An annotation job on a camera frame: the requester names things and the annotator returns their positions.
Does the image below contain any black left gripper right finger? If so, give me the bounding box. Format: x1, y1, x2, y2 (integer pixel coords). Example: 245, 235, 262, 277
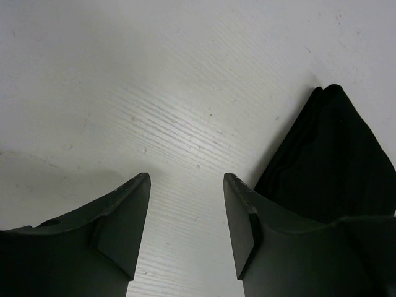
223, 173, 395, 296

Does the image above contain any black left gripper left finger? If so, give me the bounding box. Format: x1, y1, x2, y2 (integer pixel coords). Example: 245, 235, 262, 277
1, 173, 151, 296

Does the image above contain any black tank top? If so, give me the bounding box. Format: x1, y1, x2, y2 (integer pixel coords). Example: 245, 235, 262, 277
254, 84, 395, 224

